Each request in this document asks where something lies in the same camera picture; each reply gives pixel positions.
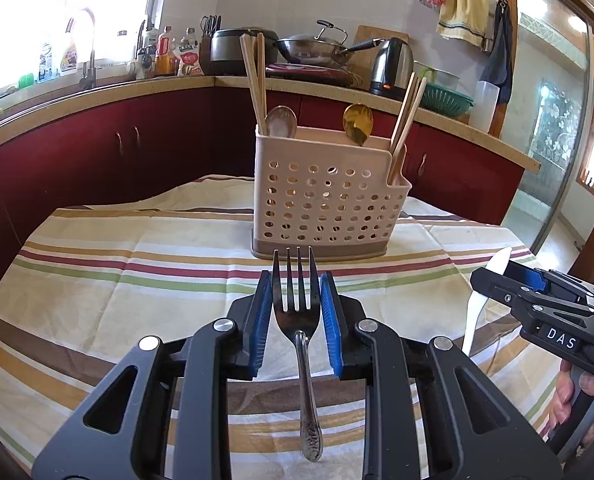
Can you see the beige perforated utensil holder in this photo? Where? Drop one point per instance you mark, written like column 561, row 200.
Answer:
column 322, row 195

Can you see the dark hanging apron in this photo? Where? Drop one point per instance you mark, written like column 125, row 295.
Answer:
column 501, row 55

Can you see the white ceramic spoon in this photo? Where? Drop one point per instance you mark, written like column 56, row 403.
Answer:
column 474, row 320

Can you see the green plastic basket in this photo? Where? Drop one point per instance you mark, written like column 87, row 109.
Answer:
column 447, row 102

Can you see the orange label detergent bottle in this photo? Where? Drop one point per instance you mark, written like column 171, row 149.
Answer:
column 69, row 55

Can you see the blue label detergent bottle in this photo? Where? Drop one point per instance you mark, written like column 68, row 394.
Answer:
column 48, row 62

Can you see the silver metal spoon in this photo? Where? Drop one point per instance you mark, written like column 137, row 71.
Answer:
column 282, row 122

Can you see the striped tablecloth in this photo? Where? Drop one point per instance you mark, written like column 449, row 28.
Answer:
column 127, row 285

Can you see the kitchen window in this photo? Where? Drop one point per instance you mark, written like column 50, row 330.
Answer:
column 37, row 10

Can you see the gold metal spoon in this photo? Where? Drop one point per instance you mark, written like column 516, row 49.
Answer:
column 358, row 122

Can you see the red label oil bottle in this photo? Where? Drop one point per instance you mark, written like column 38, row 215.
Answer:
column 164, row 55

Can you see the red induction stove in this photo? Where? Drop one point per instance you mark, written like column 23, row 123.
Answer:
column 317, row 74

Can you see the bowl in basket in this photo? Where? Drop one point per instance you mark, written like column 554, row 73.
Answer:
column 444, row 76

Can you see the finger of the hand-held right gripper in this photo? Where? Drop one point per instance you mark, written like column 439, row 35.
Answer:
column 507, row 292
column 534, row 277

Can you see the metal sink faucet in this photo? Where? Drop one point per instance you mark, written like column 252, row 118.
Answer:
column 88, row 60

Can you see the white pump bottle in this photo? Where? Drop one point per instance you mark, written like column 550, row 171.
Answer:
column 149, row 47

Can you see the metal wok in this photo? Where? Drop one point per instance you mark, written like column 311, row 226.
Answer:
column 312, row 52

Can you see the steel electric kettle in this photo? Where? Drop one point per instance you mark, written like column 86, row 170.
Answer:
column 392, row 67

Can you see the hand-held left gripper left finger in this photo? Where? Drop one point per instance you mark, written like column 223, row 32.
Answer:
column 259, row 330

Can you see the silver metal fork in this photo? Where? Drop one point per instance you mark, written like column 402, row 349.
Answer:
column 297, row 305

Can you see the wooden kitchen counter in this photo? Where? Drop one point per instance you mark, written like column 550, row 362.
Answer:
column 102, row 92

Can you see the red white seasoning packet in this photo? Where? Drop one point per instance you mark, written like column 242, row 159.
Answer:
column 189, row 62

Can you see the white plastic cup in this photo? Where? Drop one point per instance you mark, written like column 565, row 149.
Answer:
column 484, row 107

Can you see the frosted glass door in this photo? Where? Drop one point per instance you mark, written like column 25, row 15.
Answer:
column 552, row 125

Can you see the yellow hanging towel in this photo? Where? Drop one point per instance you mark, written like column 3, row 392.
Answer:
column 464, row 12

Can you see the small clear bottle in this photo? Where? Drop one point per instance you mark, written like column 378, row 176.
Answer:
column 192, row 36

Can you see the wooden cutting board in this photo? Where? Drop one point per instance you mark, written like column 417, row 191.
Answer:
column 367, row 40

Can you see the knife block with scissors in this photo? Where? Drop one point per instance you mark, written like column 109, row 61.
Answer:
column 209, row 42

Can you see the green sponge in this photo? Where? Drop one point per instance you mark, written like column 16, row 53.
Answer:
column 26, row 81

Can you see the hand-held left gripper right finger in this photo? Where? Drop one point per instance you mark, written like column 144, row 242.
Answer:
column 329, row 330

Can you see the dark rice cooker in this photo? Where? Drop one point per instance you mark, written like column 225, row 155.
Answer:
column 227, row 52

